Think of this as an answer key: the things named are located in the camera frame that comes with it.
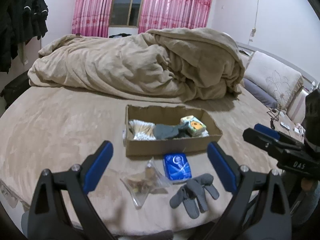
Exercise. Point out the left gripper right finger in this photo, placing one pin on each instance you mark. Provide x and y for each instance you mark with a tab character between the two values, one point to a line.
225	166

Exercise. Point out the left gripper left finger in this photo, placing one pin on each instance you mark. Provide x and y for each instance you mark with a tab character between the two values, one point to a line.
94	167

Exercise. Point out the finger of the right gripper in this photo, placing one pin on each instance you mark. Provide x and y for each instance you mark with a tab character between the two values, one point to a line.
275	148
267	131

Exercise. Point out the grey dotted gloves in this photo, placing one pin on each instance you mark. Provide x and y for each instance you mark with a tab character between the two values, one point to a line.
193	195

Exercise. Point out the clear snack bag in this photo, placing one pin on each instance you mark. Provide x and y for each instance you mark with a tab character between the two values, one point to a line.
140	185

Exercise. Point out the blue tissue pack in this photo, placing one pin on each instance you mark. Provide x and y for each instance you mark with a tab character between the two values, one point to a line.
176	167

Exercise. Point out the bear tissue pack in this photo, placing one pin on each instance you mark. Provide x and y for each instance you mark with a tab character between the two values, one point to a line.
193	124

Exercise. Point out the cotton swab bag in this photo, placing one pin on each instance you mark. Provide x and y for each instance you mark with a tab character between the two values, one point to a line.
141	130

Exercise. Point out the grey sock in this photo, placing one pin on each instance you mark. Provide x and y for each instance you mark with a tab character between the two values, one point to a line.
164	132

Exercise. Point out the white sock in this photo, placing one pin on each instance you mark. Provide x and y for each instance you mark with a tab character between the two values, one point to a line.
203	134

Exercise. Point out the right hand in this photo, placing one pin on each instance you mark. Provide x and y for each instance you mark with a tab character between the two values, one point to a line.
307	185

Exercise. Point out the grey pillow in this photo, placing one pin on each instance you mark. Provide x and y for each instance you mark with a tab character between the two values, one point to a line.
260	94

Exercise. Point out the white embroidered pillow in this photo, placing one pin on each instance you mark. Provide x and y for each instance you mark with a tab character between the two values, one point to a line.
274	77

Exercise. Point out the beige bed sheet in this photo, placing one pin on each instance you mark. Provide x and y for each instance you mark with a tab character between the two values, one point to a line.
55	128

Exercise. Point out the cardboard box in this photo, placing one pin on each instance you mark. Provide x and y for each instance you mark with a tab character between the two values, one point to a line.
168	116

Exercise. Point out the white bed headboard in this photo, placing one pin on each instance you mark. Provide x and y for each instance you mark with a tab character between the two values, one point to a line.
307	77

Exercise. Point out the beige blanket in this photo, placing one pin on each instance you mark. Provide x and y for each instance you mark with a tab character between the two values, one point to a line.
160	65

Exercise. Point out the left pink curtain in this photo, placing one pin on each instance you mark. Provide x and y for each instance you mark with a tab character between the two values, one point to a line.
91	17

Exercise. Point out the pink curtain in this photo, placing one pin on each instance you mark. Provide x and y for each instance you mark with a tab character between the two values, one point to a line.
162	14
91	17

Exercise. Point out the window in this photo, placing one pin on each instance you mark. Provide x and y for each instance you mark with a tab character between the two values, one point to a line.
125	13

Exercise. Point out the right pink curtain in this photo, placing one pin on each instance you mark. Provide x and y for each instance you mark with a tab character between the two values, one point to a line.
162	14

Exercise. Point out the black hanging clothes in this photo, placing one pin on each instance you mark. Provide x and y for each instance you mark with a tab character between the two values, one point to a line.
23	20

